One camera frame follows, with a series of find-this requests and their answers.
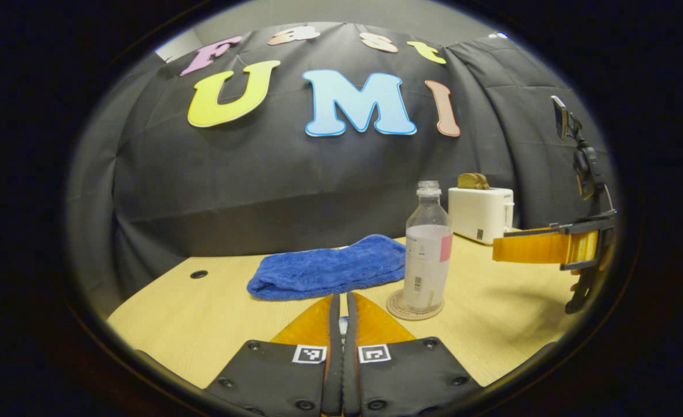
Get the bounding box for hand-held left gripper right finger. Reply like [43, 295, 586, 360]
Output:
[344, 291, 484, 417]

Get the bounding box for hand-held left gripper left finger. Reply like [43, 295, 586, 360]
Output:
[205, 292, 343, 417]

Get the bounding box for round cork coaster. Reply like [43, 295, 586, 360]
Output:
[386, 288, 444, 321]

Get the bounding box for clear plastic water bottle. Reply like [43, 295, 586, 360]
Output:
[402, 180, 454, 313]

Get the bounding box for black phone stand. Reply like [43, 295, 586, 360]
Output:
[566, 113, 615, 216]

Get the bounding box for blue towel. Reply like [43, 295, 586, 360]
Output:
[247, 234, 407, 301]

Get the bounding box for white toaster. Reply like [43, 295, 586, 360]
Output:
[448, 186, 516, 246]

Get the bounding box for black smartphone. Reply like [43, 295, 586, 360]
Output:
[551, 96, 569, 140]

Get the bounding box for black backdrop cloth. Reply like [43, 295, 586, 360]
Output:
[66, 23, 614, 316]

